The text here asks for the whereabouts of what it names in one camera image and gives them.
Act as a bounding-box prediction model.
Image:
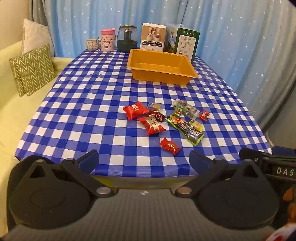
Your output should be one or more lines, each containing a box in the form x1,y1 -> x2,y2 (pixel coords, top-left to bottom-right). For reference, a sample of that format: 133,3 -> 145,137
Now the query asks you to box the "red white printed clothing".
265,224 -> 296,241

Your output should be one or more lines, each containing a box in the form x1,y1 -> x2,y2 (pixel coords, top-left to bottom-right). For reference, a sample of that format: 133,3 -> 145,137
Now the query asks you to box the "blue star curtain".
32,0 -> 296,130

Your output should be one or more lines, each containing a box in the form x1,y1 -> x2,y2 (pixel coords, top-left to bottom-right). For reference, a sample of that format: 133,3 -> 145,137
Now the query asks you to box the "pale yellow sofa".
0,41 -> 77,233

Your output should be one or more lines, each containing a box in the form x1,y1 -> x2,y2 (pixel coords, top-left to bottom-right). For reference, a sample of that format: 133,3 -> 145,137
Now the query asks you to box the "beige cushion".
22,19 -> 55,58

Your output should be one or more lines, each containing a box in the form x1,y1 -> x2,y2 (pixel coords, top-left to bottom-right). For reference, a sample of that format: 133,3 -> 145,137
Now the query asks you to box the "dark green glass jar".
116,24 -> 138,52

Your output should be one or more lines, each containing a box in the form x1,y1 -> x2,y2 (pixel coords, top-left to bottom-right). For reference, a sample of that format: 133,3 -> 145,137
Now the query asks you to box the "green carton with handle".
165,23 -> 200,64

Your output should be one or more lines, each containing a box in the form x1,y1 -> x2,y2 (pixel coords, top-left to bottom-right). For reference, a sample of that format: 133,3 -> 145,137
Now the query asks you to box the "yellow plastic tray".
126,48 -> 199,86

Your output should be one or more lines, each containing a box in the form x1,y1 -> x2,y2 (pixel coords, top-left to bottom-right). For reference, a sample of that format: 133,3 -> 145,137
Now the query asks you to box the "white patterned mug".
86,38 -> 102,52

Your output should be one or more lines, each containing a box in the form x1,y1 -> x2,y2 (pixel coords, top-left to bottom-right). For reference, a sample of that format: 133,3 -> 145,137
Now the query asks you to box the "grey curtain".
29,0 -> 50,26

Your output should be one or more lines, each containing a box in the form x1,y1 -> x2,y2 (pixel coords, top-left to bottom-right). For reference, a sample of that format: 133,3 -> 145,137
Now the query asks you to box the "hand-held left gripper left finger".
18,149 -> 115,199

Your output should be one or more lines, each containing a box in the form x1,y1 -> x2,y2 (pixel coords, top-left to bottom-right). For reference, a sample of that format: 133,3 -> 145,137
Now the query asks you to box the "red snack packet gold picture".
137,116 -> 167,136

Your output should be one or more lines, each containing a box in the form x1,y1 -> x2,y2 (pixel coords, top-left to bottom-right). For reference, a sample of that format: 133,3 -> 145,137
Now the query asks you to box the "yellow cube candy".
188,120 -> 204,131

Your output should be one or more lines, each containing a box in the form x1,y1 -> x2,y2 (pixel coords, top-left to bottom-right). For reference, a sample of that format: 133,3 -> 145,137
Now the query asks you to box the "pink cartoon tumbler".
100,28 -> 115,52

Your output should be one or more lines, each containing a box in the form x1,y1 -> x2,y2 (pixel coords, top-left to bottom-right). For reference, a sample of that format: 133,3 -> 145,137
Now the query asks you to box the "red square snack packet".
122,101 -> 150,121

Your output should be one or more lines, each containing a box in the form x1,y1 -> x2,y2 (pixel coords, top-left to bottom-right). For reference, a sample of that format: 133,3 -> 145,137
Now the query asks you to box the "green zigzag cushion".
15,44 -> 57,96
9,57 -> 26,97

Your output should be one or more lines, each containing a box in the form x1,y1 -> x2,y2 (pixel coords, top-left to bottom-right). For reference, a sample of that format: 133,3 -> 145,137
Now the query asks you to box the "dark red snack packet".
147,110 -> 166,123

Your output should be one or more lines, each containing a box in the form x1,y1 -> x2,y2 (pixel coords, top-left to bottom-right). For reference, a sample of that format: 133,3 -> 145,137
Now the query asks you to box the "long green snack packet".
165,116 -> 205,146

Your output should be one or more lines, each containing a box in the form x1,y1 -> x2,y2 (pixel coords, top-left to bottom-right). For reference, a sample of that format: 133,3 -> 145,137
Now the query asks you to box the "person's right hand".
283,188 -> 296,202

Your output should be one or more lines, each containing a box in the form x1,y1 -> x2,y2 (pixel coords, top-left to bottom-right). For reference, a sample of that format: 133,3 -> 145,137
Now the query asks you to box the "caramel candy clear wrapper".
147,102 -> 165,112

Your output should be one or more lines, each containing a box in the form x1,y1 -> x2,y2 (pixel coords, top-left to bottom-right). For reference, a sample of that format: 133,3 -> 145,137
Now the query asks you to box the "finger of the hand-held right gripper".
239,148 -> 296,180
271,146 -> 296,160

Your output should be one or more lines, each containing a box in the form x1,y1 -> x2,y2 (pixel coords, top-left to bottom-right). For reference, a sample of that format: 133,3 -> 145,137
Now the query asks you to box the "clear wrapped snack bar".
171,99 -> 200,119

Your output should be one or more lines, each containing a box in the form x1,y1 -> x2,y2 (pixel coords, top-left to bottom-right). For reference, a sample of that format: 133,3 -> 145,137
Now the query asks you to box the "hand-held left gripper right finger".
174,150 -> 269,198

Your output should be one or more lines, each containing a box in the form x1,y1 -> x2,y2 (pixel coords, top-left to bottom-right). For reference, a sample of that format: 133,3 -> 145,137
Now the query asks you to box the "white product box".
140,22 -> 168,53

